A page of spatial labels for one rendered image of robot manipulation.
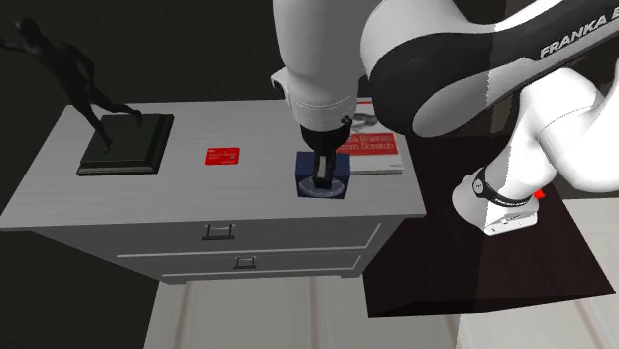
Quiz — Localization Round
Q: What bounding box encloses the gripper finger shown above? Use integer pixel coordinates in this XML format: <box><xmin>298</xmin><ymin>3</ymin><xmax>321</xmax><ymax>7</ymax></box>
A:
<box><xmin>311</xmin><ymin>152</ymin><xmax>337</xmax><ymax>190</ymax></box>

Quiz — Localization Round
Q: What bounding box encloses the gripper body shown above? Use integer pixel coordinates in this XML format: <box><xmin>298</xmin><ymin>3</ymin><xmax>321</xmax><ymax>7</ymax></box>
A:
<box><xmin>299</xmin><ymin>122</ymin><xmax>352</xmax><ymax>157</ymax></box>

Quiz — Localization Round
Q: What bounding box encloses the dark blue box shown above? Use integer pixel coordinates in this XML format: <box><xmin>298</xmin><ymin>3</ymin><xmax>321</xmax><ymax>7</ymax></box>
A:
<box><xmin>295</xmin><ymin>150</ymin><xmax>351</xmax><ymax>200</ymax></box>

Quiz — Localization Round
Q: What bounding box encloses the white and red book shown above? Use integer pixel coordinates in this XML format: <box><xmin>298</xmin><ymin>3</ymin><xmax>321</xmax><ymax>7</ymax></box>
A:
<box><xmin>336</xmin><ymin>97</ymin><xmax>405</xmax><ymax>175</ymax></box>

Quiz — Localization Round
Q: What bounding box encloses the red card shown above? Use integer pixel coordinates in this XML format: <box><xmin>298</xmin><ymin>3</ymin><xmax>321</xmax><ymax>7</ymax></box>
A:
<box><xmin>204</xmin><ymin>146</ymin><xmax>241</xmax><ymax>167</ymax></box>

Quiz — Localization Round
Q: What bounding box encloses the grey chest of drawers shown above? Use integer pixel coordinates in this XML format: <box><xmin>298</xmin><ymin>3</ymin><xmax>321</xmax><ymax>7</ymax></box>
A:
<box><xmin>0</xmin><ymin>99</ymin><xmax>428</xmax><ymax>286</ymax></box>

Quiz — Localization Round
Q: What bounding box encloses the black figure on square base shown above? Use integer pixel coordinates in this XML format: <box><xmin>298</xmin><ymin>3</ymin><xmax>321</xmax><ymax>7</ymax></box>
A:
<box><xmin>0</xmin><ymin>17</ymin><xmax>175</xmax><ymax>176</ymax></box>

